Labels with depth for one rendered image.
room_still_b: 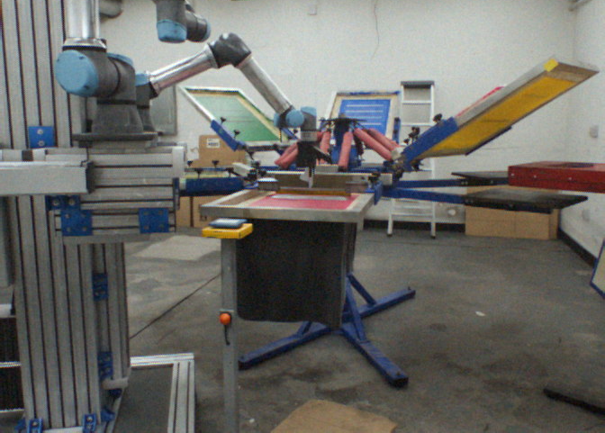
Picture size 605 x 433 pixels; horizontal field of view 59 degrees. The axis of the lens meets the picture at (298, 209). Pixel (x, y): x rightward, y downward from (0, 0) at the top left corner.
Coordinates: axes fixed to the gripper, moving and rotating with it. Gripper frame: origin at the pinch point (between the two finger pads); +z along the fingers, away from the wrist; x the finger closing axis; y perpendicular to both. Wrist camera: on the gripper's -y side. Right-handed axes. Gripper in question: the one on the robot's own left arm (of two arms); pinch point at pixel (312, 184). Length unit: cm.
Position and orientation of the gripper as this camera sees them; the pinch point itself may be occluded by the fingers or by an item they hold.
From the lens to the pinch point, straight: 245.6
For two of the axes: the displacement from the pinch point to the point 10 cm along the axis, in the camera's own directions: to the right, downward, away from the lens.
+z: 0.0, 9.9, 1.6
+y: -9.7, -0.4, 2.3
